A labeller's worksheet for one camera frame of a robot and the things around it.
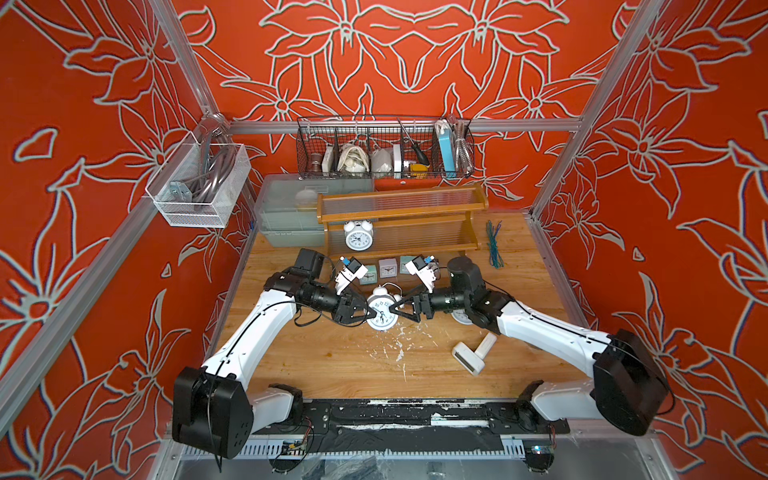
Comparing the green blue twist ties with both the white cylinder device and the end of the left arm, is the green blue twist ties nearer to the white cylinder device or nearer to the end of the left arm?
the white cylinder device

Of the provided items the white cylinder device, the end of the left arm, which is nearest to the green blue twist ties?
the white cylinder device

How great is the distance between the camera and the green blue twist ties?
1.06 metres
